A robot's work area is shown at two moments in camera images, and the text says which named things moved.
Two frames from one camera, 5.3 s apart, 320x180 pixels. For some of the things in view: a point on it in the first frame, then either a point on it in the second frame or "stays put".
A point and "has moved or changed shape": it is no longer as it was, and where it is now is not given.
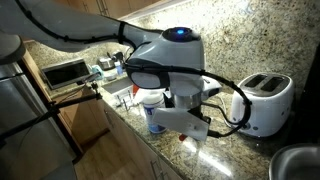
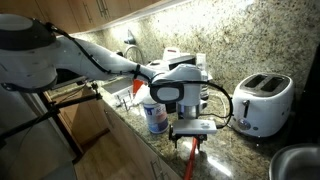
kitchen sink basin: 117,86 stays put
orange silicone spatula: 182,137 has moved or changed shape
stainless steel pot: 296,162 stays put
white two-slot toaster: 271,97 stays put
